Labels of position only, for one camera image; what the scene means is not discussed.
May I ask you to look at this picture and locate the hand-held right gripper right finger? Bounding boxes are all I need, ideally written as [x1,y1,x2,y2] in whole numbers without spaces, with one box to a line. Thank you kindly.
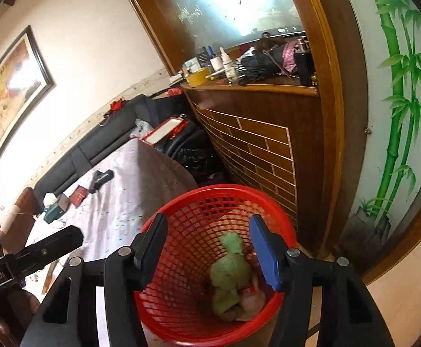
[250,213,407,347]

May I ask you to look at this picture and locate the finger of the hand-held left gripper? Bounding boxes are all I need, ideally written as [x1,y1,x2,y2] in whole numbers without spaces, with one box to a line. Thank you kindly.
[13,225,84,273]

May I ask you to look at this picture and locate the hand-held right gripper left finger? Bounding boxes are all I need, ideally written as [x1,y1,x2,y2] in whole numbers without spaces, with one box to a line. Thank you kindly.
[20,213,168,347]

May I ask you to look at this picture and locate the red plastic mesh basket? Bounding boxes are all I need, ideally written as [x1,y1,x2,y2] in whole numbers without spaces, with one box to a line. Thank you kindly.
[134,184,298,346]

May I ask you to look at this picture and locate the green tissue box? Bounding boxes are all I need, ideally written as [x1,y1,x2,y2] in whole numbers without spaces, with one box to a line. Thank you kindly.
[43,202,67,224]

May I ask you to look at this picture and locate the dark wooden chair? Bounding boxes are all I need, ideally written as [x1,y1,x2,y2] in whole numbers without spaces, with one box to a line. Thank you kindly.
[0,289,41,347]

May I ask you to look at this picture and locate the crumpled pink white wrapper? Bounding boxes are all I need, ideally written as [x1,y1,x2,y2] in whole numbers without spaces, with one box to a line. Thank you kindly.
[237,278,267,322]

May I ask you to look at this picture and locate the brown armchair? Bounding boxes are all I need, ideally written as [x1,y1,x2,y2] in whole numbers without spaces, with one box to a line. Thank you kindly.
[1,187,39,239]

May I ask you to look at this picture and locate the dark red packet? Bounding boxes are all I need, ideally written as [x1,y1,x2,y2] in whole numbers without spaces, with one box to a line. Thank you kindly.
[69,185,88,207]

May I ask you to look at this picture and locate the floral lilac tablecloth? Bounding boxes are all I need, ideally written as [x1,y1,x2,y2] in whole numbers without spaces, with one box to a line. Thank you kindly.
[24,139,198,297]

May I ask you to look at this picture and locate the black elongated case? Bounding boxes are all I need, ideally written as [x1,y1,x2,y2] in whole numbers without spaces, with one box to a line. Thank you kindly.
[88,169,114,194]

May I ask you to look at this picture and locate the black sofa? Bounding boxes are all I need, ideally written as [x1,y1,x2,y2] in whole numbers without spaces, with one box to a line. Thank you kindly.
[33,94,168,198]

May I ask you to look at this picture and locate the black bag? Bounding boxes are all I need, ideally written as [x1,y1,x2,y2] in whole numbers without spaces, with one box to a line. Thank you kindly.
[156,119,218,185]

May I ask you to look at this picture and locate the red and white flat box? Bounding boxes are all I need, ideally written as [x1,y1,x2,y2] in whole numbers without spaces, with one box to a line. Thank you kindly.
[141,117,186,147]

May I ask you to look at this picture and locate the clear plastic bag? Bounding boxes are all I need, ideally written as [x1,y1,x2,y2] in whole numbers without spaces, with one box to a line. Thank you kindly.
[130,119,153,140]

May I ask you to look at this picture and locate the framed landscape painting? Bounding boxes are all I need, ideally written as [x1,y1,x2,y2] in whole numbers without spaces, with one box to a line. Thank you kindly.
[0,25,56,178]

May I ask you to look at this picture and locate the yellow box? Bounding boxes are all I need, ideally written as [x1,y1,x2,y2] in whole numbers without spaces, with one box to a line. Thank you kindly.
[187,67,211,87]

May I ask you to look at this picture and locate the white spray bottle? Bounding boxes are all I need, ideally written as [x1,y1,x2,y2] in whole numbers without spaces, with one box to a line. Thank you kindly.
[219,48,233,79]

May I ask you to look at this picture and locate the pink cloth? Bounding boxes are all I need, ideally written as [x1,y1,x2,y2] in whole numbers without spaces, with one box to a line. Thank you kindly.
[281,41,300,75]

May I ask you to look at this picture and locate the etched glass panel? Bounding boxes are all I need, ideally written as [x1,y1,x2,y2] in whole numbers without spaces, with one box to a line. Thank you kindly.
[138,0,305,69]

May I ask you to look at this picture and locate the bamboo painted wall panel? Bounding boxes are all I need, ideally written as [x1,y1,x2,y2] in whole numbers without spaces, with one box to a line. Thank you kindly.
[335,0,421,272]

